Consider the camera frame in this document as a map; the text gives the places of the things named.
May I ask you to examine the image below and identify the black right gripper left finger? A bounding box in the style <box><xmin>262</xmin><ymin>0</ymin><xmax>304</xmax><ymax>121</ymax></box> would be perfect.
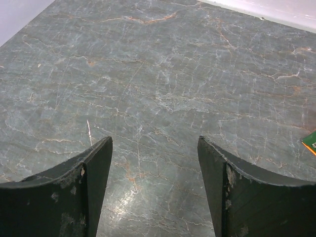
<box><xmin>0</xmin><ymin>137</ymin><xmax>113</xmax><ymax>237</ymax></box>

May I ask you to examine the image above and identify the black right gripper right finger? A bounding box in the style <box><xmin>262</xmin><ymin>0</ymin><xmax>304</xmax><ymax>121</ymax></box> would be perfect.
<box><xmin>197</xmin><ymin>137</ymin><xmax>316</xmax><ymax>237</ymax></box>

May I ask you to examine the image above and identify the orange green carton box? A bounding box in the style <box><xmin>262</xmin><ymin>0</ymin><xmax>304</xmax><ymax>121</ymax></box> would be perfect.
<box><xmin>302</xmin><ymin>131</ymin><xmax>316</xmax><ymax>155</ymax></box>

